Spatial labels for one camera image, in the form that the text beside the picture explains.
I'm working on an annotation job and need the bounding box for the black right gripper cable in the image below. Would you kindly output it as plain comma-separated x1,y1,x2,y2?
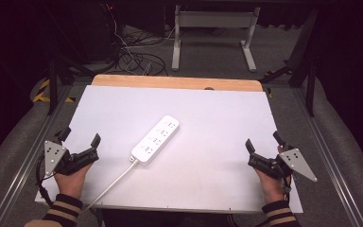
281,173,295,203

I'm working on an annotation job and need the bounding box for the black metal stand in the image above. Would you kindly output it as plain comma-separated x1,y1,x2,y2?
258,9,320,118
45,56,97,116

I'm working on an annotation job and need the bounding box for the tangle of floor cables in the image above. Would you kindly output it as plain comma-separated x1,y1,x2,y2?
106,18,183,78

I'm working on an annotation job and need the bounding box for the white power strip cable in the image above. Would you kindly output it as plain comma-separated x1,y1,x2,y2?
82,158,139,213

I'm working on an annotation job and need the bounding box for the black computer case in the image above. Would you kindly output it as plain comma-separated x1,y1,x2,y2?
75,0,125,64

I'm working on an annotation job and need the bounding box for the white power strip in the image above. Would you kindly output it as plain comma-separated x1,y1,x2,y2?
130,114,181,166

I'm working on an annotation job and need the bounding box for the white metal desk frame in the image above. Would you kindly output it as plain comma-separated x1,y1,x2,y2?
170,4,262,73

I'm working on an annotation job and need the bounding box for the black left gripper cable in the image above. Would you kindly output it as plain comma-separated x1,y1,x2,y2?
35,150,58,208

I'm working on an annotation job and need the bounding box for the person's right hand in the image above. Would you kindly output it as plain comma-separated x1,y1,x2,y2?
253,167,287,206

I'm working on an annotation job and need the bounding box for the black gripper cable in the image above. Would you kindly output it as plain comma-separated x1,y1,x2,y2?
35,150,58,208
281,173,295,203

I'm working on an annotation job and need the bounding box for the yellow black hazard tape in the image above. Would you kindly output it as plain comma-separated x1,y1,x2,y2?
32,78,77,104

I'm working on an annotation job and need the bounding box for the aluminium floor rail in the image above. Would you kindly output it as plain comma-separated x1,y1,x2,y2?
0,84,74,227
291,87,363,227

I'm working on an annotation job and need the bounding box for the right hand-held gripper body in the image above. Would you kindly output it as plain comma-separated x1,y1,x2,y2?
247,146,319,183

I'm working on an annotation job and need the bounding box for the person's left hand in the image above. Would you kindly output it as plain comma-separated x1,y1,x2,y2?
53,163,95,201

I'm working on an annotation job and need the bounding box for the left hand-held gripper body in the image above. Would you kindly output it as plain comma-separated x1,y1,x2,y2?
43,140,100,177

